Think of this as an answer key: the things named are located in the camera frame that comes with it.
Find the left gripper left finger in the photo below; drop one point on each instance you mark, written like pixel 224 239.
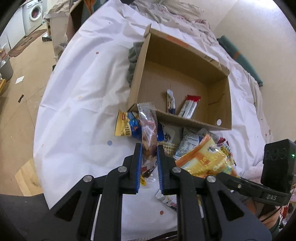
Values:
pixel 92 208

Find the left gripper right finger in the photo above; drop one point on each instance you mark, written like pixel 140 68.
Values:
pixel 206 209

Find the clear nut snack packet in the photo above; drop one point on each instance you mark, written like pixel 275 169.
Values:
pixel 149 126

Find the orange yellow chip bag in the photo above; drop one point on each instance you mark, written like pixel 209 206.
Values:
pixel 206 159

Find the white blue snack bag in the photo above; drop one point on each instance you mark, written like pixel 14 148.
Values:
pixel 188 142

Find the white printed bed sheet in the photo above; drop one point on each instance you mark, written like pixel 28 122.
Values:
pixel 75 123

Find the red white snack bar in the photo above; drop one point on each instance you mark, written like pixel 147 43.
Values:
pixel 189 106

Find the yellow blue snack packet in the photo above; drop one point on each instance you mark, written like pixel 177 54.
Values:
pixel 128 124

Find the small white blue packet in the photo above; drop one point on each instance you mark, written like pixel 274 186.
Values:
pixel 170 102

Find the teal orange pillow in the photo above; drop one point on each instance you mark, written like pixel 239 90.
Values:
pixel 236 55

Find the brown cardboard box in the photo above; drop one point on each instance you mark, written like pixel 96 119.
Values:
pixel 166 62

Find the dark grey cloth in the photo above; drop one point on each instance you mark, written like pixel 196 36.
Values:
pixel 133 56

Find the grey crumpled blanket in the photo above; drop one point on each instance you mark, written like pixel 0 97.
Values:
pixel 175 14

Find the white washing machine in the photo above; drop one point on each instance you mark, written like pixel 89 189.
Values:
pixel 32 16

